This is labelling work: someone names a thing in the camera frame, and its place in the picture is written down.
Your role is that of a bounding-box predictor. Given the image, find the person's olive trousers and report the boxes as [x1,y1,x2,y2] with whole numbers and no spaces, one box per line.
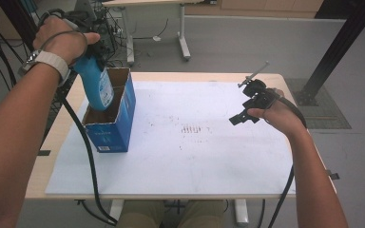
[117,199,227,228]

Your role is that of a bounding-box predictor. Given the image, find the person's right hand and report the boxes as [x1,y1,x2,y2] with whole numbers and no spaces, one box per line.
[246,89,308,137]

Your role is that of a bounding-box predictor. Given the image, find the blue cardboard box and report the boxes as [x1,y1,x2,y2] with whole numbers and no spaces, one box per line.
[82,66,137,154]

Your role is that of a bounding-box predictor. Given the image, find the white table leg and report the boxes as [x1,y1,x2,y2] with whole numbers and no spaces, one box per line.
[233,199,250,228]
[108,199,125,223]

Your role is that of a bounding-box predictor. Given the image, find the wristwatch with white band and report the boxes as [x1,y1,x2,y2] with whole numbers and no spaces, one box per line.
[18,49,72,87]

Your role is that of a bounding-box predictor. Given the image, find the blue bottle with white cap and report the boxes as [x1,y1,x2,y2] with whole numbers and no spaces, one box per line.
[72,55,115,112]

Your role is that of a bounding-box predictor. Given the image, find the grey floor grate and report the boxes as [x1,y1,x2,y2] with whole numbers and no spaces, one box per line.
[284,78,353,130]

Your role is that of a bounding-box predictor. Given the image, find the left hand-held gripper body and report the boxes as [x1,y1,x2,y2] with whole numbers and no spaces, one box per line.
[64,9,111,65]

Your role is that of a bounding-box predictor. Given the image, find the thick black gripper cable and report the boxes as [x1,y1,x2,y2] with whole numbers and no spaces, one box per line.
[60,93,119,226]
[267,94,308,228]

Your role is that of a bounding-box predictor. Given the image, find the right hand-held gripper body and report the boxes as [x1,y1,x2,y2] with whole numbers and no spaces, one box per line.
[237,61,281,112]

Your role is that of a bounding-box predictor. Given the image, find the thin grey cable loop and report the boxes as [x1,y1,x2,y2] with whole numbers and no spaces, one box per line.
[38,28,89,60]

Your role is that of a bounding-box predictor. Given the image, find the desk with white legs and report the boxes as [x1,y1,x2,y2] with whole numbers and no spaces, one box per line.
[103,0,218,63]

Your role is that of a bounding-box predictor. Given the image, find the black metal post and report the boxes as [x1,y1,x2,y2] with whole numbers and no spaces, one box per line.
[293,0,365,107]

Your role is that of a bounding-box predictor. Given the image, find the person's left hand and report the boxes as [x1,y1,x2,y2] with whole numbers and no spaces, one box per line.
[32,15,102,67]

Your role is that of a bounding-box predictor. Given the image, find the white paper sheet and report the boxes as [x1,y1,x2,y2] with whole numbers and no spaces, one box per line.
[45,80,297,196]

